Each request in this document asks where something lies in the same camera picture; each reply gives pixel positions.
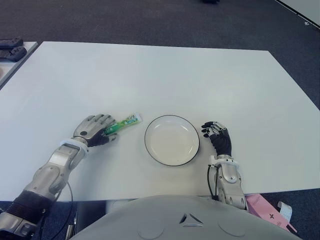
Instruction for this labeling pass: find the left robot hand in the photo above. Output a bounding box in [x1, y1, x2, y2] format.
[72, 114, 118, 148]

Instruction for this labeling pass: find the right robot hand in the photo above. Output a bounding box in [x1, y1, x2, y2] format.
[201, 120, 233, 156]

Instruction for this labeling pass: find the green toothpaste tube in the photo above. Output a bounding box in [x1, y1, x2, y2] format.
[103, 113, 141, 136]

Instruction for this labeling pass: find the white plate with black rim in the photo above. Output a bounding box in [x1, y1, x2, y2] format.
[144, 114, 201, 167]

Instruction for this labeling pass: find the white paper slip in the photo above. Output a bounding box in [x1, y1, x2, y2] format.
[277, 201, 293, 222]

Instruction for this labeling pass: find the grey robot torso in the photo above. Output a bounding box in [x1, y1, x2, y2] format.
[70, 194, 298, 240]

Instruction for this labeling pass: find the white side table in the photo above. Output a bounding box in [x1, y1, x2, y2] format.
[0, 41, 39, 87]

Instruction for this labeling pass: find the black game controller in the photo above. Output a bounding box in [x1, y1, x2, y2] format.
[0, 37, 24, 50]
[0, 46, 28, 63]

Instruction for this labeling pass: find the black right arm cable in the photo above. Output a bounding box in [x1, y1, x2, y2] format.
[206, 166, 218, 201]

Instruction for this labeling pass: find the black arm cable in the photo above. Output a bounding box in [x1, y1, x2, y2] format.
[206, 166, 218, 201]
[41, 182, 75, 240]

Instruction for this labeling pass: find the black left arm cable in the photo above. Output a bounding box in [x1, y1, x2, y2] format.
[41, 182, 75, 240]

